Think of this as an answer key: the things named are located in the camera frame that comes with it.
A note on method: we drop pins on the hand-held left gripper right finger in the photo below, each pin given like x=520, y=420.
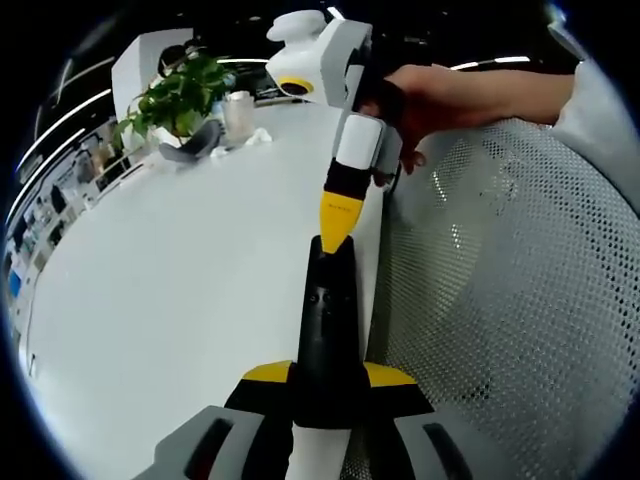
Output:
x=415, y=445

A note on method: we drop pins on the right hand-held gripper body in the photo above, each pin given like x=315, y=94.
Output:
x=335, y=60

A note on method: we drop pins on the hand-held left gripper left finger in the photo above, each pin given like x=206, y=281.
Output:
x=200, y=450

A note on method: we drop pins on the black remote control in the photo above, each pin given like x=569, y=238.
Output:
x=327, y=320

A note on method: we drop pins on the person's right hand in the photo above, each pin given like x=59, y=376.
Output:
x=440, y=100

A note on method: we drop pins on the crumpled white tissue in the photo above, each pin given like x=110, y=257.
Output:
x=257, y=136

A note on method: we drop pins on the clear plastic bottle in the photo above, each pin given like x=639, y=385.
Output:
x=239, y=115

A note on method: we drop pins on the green potted plant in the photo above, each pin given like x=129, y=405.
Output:
x=185, y=95

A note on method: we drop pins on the black curved plant pot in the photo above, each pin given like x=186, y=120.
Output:
x=192, y=145

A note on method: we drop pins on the white mesh chair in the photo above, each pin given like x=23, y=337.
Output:
x=525, y=300

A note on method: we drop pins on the white square pillar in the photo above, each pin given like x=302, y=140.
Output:
x=130, y=65

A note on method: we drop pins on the row of office workstations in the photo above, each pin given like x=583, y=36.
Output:
x=55, y=200

